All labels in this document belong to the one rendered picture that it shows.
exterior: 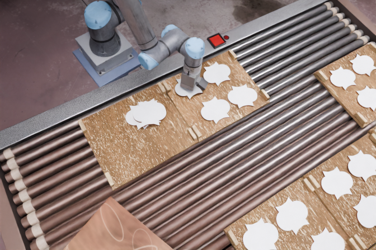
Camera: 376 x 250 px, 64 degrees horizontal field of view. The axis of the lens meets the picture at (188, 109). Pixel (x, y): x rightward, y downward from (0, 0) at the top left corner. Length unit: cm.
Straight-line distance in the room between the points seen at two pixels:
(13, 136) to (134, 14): 76
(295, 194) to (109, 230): 75
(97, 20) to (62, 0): 192
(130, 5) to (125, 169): 64
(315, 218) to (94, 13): 125
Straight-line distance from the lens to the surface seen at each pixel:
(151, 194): 128
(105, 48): 150
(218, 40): 165
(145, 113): 133
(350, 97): 170
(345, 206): 146
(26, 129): 149
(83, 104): 147
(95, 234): 116
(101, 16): 139
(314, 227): 138
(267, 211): 132
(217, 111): 140
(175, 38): 122
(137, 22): 112
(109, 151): 133
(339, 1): 210
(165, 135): 133
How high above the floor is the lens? 217
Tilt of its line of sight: 62 degrees down
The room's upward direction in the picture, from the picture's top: 10 degrees clockwise
